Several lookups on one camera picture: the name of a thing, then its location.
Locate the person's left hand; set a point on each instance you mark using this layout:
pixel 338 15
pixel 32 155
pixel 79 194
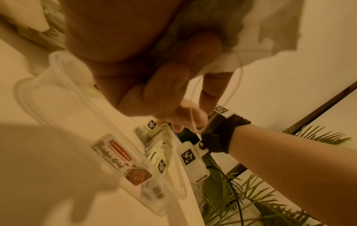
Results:
pixel 111 39

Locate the person's right hand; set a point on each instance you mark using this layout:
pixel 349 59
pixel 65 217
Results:
pixel 223 136

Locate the white cloth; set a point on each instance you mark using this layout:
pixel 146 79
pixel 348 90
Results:
pixel 265 24

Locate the person's right forearm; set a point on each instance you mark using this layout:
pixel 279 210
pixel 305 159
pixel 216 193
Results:
pixel 292 167

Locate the green palm plant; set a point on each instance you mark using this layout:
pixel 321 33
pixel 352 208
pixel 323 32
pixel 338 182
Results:
pixel 234 198

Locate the row of small white packets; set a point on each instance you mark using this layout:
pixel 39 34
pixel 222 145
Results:
pixel 160 152

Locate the clear plastic container with label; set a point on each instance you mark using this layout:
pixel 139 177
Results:
pixel 83 114

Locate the white wrist camera with markers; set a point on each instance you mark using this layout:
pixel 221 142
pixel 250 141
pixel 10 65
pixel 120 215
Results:
pixel 192 159

